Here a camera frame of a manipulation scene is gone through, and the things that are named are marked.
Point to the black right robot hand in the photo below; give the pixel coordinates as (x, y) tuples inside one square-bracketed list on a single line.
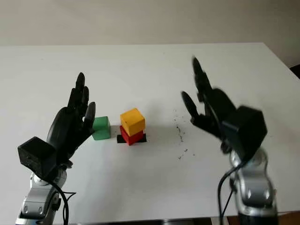
[(215, 112)]

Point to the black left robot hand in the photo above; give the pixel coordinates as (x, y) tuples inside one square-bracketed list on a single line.
[(65, 131)]

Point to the green wooden block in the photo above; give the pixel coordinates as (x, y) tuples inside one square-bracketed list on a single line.
[(102, 129)]

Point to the yellow wooden block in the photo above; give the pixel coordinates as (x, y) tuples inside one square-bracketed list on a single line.
[(132, 120)]

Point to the red wooden block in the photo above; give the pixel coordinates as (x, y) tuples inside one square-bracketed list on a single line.
[(133, 139)]

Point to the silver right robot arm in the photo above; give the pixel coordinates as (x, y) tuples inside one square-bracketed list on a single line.
[(255, 192)]

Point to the black tape strip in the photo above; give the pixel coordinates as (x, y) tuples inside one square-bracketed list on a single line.
[(119, 139)]

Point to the dark object beside table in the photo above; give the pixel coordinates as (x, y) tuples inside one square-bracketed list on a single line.
[(296, 71)]

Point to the dark robot torso edge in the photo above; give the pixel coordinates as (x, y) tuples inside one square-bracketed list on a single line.
[(140, 222)]

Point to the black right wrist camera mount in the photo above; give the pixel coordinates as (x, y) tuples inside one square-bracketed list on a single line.
[(248, 131)]

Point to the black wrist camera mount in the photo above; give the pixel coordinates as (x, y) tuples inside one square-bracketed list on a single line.
[(248, 131), (37, 157)]

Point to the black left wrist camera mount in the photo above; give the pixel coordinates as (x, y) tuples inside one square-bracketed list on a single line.
[(37, 157)]

